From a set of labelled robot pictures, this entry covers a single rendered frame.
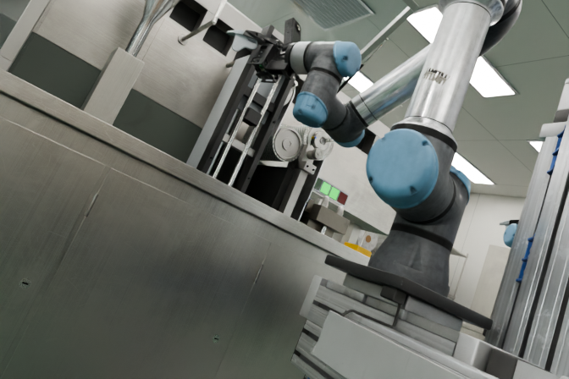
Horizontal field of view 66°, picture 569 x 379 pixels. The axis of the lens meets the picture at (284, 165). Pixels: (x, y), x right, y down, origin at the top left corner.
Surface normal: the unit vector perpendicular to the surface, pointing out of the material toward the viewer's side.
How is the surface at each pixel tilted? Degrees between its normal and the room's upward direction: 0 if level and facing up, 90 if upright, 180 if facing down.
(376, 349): 90
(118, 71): 90
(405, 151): 98
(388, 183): 97
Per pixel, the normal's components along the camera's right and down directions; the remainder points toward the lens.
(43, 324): 0.55, 0.04
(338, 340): -0.81, -0.43
